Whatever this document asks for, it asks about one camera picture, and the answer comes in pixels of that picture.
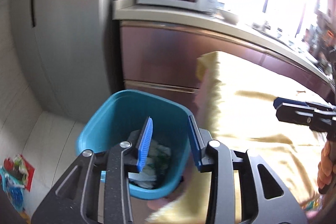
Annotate brown base cabinets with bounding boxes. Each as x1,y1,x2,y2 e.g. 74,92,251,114
120,20,335,109

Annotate yellow patterned tablecloth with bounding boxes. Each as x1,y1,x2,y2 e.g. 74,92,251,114
149,52,335,223

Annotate person's right hand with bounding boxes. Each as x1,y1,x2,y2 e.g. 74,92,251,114
317,141,335,189

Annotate clutter on floor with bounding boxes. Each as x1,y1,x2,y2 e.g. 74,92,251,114
1,154,35,213

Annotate white bowl on counter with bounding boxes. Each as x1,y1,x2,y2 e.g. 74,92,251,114
217,8,239,25

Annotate blue trash bin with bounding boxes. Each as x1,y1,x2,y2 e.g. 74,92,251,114
75,90,192,200

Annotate white tissue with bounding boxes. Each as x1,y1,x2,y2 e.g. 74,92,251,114
129,139,171,189

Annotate grey refrigerator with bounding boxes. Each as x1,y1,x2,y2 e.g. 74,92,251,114
10,0,110,122

